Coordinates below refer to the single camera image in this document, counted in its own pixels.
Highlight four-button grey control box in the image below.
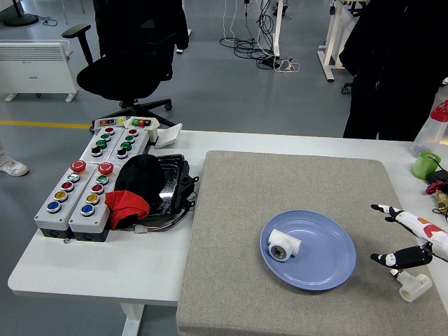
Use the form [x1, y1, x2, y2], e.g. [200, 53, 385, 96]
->
[107, 127, 151, 166]
[80, 126, 125, 164]

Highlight white panel heater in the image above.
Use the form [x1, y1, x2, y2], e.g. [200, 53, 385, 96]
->
[0, 38, 80, 104]

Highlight white tee fitting metal nipple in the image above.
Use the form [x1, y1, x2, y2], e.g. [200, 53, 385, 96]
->
[390, 268, 433, 303]

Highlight grey-brown felt mat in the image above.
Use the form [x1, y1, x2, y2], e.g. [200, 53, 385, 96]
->
[176, 150, 448, 336]

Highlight white desk leg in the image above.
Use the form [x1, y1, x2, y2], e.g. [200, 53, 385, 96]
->
[272, 0, 285, 58]

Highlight white red-green switch box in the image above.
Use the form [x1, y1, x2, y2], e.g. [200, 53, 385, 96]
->
[124, 115, 162, 144]

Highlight black round stand base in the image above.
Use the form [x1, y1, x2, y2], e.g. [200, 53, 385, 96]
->
[3, 0, 40, 27]

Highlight black office chair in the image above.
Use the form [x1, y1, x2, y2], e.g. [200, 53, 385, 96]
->
[62, 19, 176, 129]

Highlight grey red-green switch box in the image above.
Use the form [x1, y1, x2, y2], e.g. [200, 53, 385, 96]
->
[91, 117, 127, 134]

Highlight white tee fitting threaded insert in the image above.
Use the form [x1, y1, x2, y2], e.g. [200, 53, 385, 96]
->
[267, 227, 303, 263]

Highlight red cloth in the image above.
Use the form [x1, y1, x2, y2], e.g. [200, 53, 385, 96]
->
[104, 189, 152, 231]

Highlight blue round plate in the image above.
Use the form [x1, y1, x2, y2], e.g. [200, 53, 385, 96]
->
[259, 209, 357, 292]

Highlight small white card box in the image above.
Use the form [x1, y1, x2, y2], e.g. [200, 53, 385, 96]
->
[154, 122, 184, 150]

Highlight flat black box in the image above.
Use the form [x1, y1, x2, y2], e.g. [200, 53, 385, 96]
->
[424, 169, 448, 183]

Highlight black plastic tray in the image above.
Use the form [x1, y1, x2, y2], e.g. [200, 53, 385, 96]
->
[144, 153, 201, 222]

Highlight five-button grey control box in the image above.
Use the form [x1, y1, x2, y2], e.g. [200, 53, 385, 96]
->
[68, 161, 123, 243]
[34, 160, 98, 239]

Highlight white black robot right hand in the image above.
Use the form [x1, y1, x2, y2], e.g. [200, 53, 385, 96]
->
[370, 203, 448, 271]

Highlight black cloth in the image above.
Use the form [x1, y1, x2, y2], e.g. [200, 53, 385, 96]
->
[114, 153, 167, 207]

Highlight floor cable bundle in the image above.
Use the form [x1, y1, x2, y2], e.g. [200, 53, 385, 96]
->
[219, 0, 281, 70]

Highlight green plastic cup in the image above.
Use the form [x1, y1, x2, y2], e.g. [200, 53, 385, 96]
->
[410, 150, 443, 181]

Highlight white table leg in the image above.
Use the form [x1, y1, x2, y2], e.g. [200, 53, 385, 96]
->
[120, 302, 146, 336]

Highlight white desk frame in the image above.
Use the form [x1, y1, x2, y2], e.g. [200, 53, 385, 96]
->
[316, 0, 365, 83]

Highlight clear bottle red cap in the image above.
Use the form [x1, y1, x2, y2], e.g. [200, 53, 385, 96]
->
[409, 99, 448, 159]

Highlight red valve handle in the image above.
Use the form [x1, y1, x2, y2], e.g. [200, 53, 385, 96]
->
[425, 181, 446, 196]

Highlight brass valve fitting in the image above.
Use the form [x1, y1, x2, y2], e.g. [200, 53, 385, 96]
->
[433, 190, 448, 213]

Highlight wire bundle white connector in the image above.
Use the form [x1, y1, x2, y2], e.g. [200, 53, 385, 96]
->
[132, 205, 193, 235]

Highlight white shoe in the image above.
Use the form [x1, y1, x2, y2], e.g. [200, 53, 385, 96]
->
[0, 158, 30, 178]

